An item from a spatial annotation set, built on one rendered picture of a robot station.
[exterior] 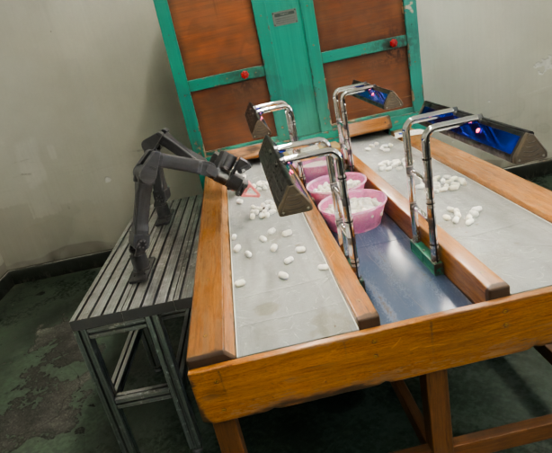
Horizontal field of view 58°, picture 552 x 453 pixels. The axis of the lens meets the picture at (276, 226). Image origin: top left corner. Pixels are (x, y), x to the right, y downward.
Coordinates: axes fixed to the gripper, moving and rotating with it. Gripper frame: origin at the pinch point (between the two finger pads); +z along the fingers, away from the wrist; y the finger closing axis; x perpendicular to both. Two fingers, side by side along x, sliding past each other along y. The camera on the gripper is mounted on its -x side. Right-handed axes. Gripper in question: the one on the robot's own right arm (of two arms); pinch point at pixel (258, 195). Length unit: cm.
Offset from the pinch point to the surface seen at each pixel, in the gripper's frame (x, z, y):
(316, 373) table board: 10, 13, -101
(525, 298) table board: -30, 48, -101
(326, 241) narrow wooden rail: -8, 17, -50
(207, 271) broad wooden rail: 18, -13, -53
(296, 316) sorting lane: 5, 6, -87
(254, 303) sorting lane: 11, -1, -76
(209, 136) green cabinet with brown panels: 1, -23, 83
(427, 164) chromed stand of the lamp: -45, 22, -71
